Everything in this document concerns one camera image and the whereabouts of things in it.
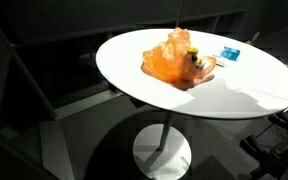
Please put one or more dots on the blue mints box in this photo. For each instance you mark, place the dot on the blue mints box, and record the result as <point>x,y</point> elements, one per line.
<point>231,53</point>

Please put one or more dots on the white table pedestal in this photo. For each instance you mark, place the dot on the white table pedestal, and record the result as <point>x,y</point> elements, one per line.
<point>162,156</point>

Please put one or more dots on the white-lidded jar with orange label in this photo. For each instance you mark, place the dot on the white-lidded jar with orange label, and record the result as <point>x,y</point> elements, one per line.
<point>199,64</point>

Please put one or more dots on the dark bottle with yellow cap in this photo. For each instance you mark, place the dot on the dark bottle with yellow cap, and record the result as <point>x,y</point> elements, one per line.
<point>193,52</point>

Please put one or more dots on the round white table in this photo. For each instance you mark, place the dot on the round white table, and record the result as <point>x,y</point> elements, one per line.
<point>70,66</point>

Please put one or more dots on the black equipment stand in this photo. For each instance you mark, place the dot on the black equipment stand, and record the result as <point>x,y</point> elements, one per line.
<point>280,150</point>

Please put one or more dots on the orange plastic bag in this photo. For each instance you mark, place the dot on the orange plastic bag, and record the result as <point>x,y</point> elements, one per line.
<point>167,61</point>

